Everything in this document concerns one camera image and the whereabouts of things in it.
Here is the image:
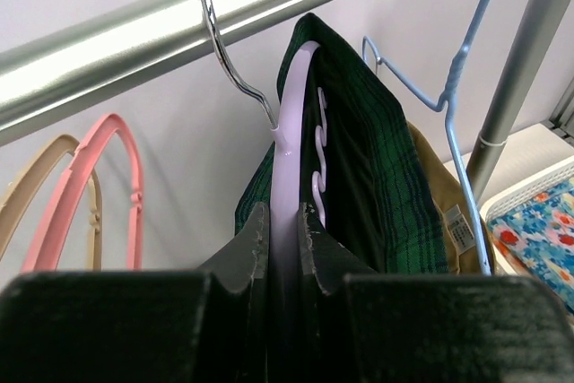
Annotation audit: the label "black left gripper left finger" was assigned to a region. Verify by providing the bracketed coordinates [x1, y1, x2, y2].
[1, 203, 270, 382]

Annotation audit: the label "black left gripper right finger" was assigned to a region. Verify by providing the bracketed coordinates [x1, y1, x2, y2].
[297, 203, 573, 382]

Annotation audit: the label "purple hanger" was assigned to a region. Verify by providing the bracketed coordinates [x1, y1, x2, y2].
[201, 0, 318, 382]

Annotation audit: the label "green plaid skirt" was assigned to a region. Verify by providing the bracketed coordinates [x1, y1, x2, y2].
[235, 13, 449, 276]

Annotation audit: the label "tan brown skirt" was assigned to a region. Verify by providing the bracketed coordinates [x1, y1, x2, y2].
[407, 122, 482, 274]

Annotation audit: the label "pink hanger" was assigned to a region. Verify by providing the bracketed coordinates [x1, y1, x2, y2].
[22, 114, 144, 273]

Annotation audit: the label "beige hanger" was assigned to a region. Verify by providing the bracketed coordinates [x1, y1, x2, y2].
[0, 133, 103, 272]

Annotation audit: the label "blue floral cloth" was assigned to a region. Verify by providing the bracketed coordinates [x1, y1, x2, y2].
[488, 178, 573, 312]

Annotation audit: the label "white plastic basket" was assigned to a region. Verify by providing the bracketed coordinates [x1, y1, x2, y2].
[480, 157, 573, 275]

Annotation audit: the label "white clothes rack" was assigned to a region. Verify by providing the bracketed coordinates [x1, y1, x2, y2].
[0, 0, 574, 209]

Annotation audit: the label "blue wire hanger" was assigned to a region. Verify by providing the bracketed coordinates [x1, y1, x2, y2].
[361, 0, 492, 275]

